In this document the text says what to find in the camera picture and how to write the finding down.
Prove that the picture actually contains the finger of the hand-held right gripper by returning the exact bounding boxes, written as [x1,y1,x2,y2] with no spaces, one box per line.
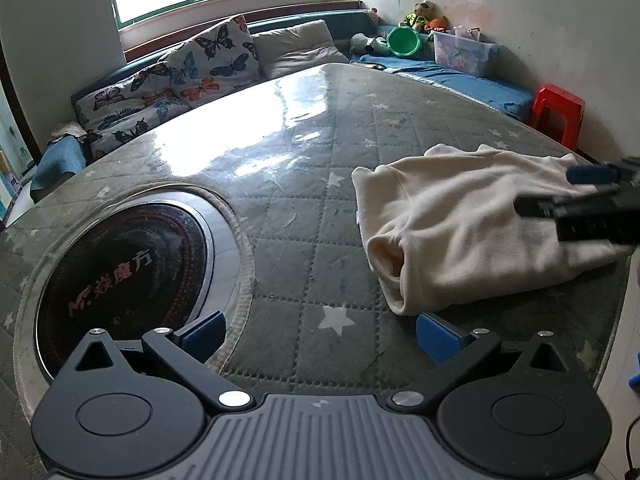
[566,156,640,196]
[514,195,563,221]

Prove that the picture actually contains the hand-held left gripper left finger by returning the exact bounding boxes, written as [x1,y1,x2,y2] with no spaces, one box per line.
[60,310,253,413]

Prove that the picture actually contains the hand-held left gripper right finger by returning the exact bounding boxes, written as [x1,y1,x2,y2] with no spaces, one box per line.
[387,311,583,413]

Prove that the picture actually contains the cream knit garment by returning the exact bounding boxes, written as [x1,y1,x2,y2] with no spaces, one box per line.
[351,143,632,317]

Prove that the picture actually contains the red plastic stool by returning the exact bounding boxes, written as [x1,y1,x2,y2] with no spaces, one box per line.
[529,84,587,147]

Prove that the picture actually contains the round black induction cooktop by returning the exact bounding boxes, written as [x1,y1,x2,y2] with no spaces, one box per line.
[35,187,253,383]

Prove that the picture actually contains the blue bench mat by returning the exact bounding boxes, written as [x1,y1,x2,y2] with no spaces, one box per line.
[350,52,536,121]

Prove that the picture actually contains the grey quilted star table cover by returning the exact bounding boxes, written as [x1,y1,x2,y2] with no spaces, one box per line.
[0,62,632,480]

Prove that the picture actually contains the clear plastic storage box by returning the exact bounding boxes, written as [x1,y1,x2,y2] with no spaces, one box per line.
[431,30,501,78]

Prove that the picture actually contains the green plastic basin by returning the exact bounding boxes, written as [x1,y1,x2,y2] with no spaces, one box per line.
[386,26,422,58]

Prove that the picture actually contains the blue folded blanket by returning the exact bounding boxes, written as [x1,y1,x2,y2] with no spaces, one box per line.
[30,137,88,201]

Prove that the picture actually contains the plush teddy bear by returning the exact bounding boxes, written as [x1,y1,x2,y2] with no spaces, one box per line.
[400,0,436,31]

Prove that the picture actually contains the grey plush toy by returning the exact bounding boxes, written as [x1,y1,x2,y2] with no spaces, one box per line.
[349,32,393,57]

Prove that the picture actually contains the teal sofa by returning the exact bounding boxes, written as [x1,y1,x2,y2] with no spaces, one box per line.
[70,7,388,161]

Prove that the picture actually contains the square butterfly print pillow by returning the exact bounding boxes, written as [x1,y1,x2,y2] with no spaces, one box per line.
[166,14,261,108]

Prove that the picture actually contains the grey pillow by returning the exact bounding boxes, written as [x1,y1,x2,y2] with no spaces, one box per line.
[252,20,351,81]

